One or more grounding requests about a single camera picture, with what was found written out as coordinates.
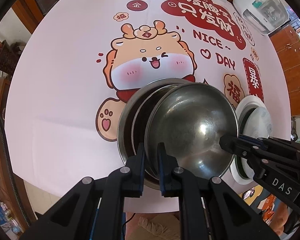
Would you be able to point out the wooden cabinet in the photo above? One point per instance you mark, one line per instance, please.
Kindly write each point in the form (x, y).
(287, 45)

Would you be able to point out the small steel bowl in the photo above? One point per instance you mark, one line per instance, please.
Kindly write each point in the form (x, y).
(190, 120)

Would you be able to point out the green plate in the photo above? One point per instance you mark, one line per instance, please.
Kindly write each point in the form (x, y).
(243, 116)

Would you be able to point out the white sterilizer appliance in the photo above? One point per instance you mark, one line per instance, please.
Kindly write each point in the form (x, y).
(266, 16)

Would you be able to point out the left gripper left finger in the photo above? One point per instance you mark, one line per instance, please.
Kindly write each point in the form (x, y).
(93, 209)

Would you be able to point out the white paper plate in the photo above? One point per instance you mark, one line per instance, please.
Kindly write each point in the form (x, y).
(247, 101)

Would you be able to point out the right hand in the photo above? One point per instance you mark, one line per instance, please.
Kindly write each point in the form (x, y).
(279, 220)

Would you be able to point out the pink steel bowl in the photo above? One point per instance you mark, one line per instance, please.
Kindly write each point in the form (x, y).
(143, 113)

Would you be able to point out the blue patterned porcelain plate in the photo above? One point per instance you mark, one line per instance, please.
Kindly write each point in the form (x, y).
(259, 124)

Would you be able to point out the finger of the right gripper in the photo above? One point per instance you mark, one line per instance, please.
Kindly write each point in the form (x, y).
(273, 145)
(260, 160)

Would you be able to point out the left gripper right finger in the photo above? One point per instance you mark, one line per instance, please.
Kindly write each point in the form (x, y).
(209, 208)

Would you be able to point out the large steel bowl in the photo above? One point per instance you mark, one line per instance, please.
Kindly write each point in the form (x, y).
(124, 129)

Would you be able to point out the pink cartoon tablecloth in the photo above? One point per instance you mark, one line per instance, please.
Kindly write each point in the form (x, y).
(85, 58)

